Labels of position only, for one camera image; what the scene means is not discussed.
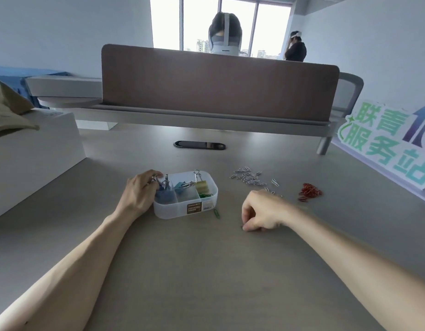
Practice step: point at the person's right hand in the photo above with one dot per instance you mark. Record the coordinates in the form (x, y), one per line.
(267, 210)

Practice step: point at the person's left hand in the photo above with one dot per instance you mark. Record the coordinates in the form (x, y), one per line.
(136, 196)

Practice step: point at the pile of colourful binder clips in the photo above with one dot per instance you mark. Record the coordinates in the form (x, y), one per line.
(164, 195)

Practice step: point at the clear plastic organizer tray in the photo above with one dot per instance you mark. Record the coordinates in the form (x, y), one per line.
(171, 210)

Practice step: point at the pile of coloured paper clips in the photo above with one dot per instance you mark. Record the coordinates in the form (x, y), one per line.
(310, 193)

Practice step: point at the person's left forearm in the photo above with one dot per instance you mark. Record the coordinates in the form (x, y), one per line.
(60, 279)

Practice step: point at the person's right forearm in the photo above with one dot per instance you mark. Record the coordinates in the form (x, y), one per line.
(364, 265)

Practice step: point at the white sign with green lettering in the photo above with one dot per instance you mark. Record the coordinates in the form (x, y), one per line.
(378, 141)

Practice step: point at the brown desk divider panel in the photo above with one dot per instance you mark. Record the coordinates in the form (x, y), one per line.
(219, 86)

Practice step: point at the grey mesh office chair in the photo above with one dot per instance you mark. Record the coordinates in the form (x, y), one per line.
(347, 93)

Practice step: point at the beige cloth bag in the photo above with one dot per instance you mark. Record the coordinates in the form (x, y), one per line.
(5, 110)

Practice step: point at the white head-mounted headset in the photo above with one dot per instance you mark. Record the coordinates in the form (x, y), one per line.
(297, 33)
(226, 49)

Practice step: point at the blue pleated table cloth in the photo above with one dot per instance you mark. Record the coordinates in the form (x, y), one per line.
(12, 73)

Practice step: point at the large glass window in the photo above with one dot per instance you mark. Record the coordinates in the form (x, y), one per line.
(164, 20)

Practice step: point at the grey divider base rail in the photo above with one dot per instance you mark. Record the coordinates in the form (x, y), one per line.
(205, 118)

